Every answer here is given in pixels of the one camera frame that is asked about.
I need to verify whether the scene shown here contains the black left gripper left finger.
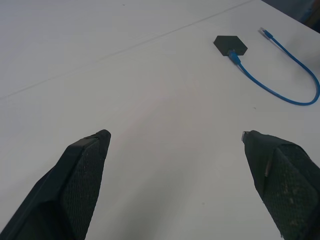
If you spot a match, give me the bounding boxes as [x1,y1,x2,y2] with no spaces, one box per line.
[0,129,112,240]

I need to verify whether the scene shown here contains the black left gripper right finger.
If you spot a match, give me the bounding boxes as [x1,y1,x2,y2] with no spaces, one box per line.
[241,129,320,240]

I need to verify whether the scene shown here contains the black hexagonal device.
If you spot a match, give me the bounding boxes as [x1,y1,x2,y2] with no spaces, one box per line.
[213,35,249,58]

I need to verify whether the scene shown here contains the blue Ethernet cable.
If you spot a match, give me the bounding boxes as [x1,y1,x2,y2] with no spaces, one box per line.
[227,27,320,107]

